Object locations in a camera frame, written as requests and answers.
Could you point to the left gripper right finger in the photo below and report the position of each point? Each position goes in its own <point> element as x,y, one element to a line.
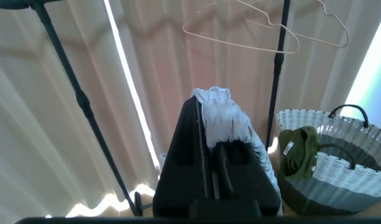
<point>249,186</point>

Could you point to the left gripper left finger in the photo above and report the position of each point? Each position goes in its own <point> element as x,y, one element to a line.
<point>181,180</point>

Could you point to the pale grey shorts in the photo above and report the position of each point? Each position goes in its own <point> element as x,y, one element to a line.
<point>224,118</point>

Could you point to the pink clothes hanger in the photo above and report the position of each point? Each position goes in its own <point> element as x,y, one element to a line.
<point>240,44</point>
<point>317,39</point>

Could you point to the white laundry basket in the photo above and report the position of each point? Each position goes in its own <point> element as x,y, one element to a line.
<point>339,177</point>

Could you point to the black clothes rack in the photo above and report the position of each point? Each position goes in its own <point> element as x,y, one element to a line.
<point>84,102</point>

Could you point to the green garment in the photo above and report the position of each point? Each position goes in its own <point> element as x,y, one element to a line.
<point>299,155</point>

